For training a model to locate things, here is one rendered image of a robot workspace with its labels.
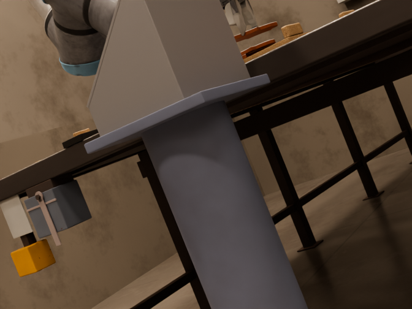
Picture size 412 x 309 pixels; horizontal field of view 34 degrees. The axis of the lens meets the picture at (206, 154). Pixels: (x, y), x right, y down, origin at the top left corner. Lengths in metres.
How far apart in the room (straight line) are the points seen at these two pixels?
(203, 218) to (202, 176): 0.07
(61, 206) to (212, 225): 0.79
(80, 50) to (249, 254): 0.54
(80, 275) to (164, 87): 3.85
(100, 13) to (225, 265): 0.51
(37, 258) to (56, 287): 2.69
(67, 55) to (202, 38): 0.31
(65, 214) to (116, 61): 0.79
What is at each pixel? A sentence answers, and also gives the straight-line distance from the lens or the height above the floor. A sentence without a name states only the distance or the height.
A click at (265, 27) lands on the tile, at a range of 1.70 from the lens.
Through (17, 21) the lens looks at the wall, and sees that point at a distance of 5.41.
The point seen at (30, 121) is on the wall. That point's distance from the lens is 5.07.
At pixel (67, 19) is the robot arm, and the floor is 1.11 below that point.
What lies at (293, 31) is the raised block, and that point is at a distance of 1.55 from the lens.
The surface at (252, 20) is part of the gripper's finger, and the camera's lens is 1.79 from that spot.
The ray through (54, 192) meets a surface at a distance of 1.93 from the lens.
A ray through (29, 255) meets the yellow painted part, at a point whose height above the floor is 0.67.
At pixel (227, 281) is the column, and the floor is 0.55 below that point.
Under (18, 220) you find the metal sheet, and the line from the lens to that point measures 2.12.
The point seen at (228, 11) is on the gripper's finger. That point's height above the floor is 1.07.
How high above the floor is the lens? 0.79
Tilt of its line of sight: 1 degrees down
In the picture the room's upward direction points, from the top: 22 degrees counter-clockwise
